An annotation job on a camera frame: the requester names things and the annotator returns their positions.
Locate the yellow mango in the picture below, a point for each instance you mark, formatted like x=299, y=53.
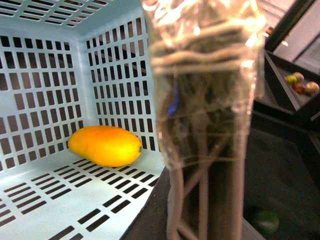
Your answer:
x=106, y=146

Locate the light blue plastic basket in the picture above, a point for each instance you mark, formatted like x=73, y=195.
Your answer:
x=65, y=65

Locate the green avocado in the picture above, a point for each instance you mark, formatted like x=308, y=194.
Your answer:
x=266, y=222

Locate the red yellow apple right shelf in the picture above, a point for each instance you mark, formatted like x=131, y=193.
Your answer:
x=311, y=88

